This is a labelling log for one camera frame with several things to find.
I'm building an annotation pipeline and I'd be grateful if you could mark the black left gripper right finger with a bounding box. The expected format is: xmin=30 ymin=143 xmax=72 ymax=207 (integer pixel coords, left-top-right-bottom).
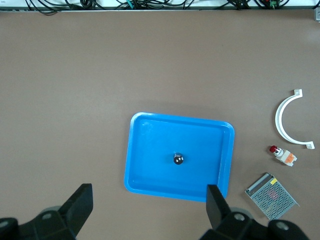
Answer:
xmin=199 ymin=184 xmax=311 ymax=240

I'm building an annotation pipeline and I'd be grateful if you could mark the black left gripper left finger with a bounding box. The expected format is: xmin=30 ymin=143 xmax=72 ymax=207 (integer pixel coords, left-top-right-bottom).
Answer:
xmin=0 ymin=183 xmax=94 ymax=240

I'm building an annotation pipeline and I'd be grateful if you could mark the small black cylindrical capacitor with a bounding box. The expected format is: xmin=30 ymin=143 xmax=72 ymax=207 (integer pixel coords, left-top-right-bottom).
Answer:
xmin=172 ymin=151 xmax=185 ymax=166

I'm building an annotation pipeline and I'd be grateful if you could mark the metal mesh power supply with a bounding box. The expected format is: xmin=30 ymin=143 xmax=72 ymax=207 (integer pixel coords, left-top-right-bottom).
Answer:
xmin=244 ymin=172 xmax=300 ymax=221

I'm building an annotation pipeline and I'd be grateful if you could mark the red push button orange base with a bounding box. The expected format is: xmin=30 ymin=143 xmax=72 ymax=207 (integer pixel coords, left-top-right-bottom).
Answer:
xmin=269 ymin=144 xmax=298 ymax=168

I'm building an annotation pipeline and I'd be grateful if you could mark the blue plastic tray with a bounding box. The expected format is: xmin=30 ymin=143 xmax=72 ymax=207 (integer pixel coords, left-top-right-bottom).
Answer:
xmin=123 ymin=111 xmax=236 ymax=203

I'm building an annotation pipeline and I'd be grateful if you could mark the white curved pipe bracket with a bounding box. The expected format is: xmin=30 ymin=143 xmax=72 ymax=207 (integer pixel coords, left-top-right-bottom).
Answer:
xmin=274 ymin=88 xmax=315 ymax=150

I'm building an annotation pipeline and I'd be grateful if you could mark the black cable bundle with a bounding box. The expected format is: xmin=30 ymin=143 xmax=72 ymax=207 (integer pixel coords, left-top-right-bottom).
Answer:
xmin=0 ymin=0 xmax=320 ymax=15

